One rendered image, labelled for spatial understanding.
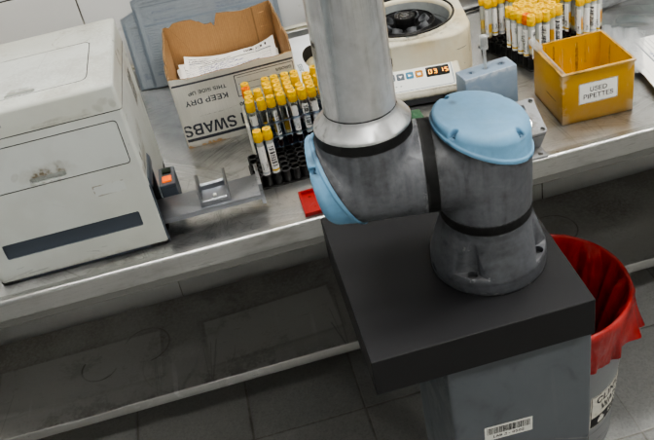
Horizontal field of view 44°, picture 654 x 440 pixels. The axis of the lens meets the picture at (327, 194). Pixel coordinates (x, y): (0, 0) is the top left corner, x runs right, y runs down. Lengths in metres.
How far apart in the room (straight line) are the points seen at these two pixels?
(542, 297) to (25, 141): 0.76
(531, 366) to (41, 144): 0.76
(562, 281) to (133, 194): 0.66
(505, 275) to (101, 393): 1.25
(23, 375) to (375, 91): 1.51
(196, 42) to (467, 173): 1.00
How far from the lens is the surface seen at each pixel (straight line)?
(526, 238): 1.03
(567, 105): 1.47
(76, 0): 1.85
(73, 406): 2.06
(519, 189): 0.97
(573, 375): 1.16
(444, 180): 0.94
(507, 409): 1.16
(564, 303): 1.04
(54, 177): 1.30
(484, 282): 1.03
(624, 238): 2.20
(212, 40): 1.81
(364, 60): 0.87
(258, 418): 2.22
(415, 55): 1.59
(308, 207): 1.35
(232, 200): 1.34
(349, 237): 1.15
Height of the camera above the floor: 1.65
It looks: 34 degrees down
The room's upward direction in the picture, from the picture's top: 12 degrees counter-clockwise
